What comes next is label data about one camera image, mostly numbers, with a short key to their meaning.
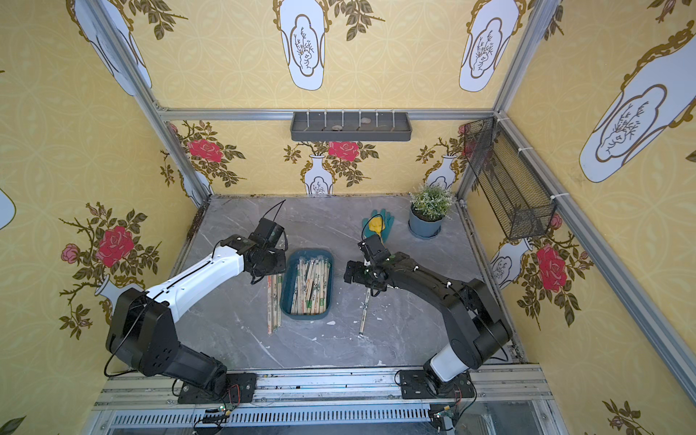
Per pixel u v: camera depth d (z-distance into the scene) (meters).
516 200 1.02
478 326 0.44
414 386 0.73
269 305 0.89
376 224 1.11
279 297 0.90
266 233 0.68
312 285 0.93
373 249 0.70
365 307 0.88
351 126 0.92
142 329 0.43
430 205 0.96
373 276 0.65
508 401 0.77
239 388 0.73
